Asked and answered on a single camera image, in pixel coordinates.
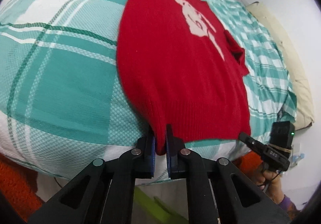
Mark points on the cream pillow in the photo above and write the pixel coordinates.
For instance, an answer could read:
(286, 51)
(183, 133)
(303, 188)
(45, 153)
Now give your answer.
(305, 108)

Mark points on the green object under bed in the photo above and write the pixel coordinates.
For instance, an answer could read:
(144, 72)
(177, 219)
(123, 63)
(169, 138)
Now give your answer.
(157, 209)

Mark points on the orange fuzzy stool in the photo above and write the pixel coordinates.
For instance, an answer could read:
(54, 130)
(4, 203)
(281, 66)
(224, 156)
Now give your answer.
(19, 188)

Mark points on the teal plaid bed cover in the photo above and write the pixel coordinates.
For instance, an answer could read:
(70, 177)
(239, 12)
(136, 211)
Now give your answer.
(62, 105)

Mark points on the right hand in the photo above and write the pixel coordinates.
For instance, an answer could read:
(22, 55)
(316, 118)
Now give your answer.
(274, 190)

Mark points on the red knit sweater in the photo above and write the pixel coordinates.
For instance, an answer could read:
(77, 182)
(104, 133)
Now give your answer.
(179, 66)

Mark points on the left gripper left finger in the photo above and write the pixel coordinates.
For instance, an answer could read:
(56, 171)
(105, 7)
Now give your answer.
(103, 191)

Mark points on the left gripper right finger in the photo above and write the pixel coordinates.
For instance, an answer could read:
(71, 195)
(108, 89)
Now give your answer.
(217, 192)

